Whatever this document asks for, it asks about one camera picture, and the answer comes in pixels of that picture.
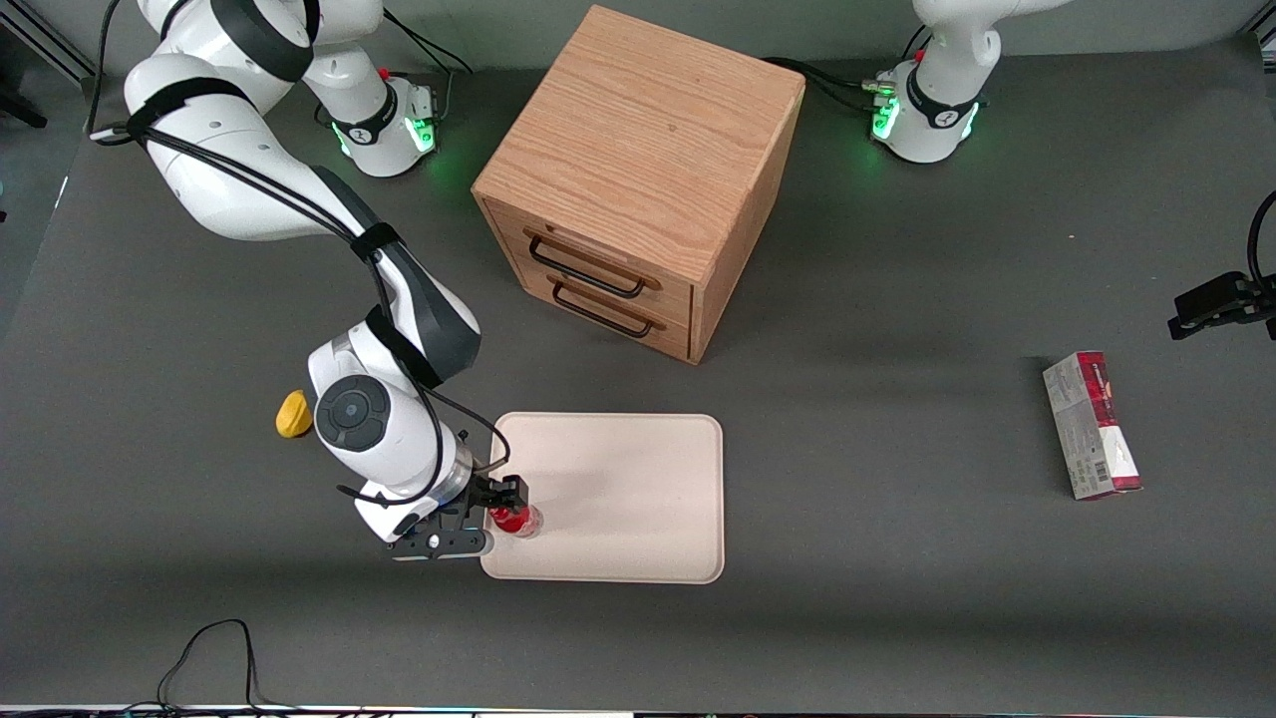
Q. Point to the red and grey carton box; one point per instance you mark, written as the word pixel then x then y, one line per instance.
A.
pixel 1092 429

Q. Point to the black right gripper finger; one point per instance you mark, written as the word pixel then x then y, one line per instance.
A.
pixel 514 492
pixel 493 507

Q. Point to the red coke bottle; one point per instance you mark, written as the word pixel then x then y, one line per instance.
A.
pixel 520 522

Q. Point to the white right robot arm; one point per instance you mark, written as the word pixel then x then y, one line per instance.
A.
pixel 229 170

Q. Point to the yellow lemon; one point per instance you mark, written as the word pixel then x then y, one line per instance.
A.
pixel 292 414

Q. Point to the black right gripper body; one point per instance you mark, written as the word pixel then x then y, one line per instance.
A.
pixel 490 494

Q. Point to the wooden drawer cabinet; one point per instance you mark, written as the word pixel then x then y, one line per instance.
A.
pixel 648 130

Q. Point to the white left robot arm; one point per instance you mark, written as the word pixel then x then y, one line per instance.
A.
pixel 942 110

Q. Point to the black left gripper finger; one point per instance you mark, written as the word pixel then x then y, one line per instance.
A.
pixel 1211 294
pixel 1201 321

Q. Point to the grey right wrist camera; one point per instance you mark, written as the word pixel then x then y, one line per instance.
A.
pixel 444 544

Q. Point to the dark aluminium frame bar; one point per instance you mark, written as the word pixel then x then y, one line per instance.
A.
pixel 50 42

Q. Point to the beige rectangular tray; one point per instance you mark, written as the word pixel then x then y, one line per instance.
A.
pixel 618 499

